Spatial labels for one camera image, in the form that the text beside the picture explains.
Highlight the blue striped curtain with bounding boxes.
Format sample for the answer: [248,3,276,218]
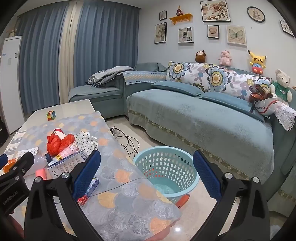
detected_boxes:
[16,1,140,114]

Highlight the white helmet with ribbon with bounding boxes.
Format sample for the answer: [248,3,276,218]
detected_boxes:
[249,84,278,116]

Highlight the black framed picture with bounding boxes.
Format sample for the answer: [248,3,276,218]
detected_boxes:
[154,22,167,44]

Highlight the blue white milk carton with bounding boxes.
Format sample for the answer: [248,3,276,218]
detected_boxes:
[48,151,88,179]

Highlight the pikachu plush toy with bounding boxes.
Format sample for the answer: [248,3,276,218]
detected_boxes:
[248,50,267,75]

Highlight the red plastic bag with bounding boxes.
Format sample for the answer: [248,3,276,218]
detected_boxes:
[47,133,75,157]

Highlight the grey folded blanket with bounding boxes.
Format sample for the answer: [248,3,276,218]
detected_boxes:
[86,66,134,87]

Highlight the pink pig plush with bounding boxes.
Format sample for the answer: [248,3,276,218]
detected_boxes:
[218,50,232,67]

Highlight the power strip with cables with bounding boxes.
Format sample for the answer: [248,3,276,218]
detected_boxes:
[109,126,140,158]

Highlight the white teddy bear green shirt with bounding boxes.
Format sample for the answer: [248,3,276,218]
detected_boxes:
[270,69,292,105]

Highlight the light blue laundry basket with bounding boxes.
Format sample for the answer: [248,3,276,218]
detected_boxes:
[133,146,200,204]

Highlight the brown monkey plush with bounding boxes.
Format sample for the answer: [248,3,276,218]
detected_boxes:
[195,50,206,63]

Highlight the round wall frame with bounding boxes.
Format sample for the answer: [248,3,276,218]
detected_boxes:
[247,6,265,23]

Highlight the polka dot paper wrapper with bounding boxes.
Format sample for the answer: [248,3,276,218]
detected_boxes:
[74,132,98,156]

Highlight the flower painting frame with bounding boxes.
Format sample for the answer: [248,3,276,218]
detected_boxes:
[200,1,231,23]

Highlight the teal corner sofa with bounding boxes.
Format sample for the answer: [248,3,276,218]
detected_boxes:
[68,63,295,216]

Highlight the rubiks cube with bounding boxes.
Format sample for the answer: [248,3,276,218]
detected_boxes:
[46,110,56,121]

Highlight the floral long cushion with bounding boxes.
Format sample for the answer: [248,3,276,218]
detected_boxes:
[166,61,271,101]

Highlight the red blue toothpaste tube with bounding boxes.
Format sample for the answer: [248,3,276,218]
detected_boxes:
[77,177,99,206]

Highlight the patterned grey tablecloth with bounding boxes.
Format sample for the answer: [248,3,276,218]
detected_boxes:
[18,112,181,240]

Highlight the white refrigerator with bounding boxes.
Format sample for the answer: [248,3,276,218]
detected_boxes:
[1,36,25,135]

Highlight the orange wall shelf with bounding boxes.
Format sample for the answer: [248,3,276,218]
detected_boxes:
[170,13,193,25]

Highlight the butterfly picture frame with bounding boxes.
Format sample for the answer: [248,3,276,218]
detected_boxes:
[226,26,247,46]

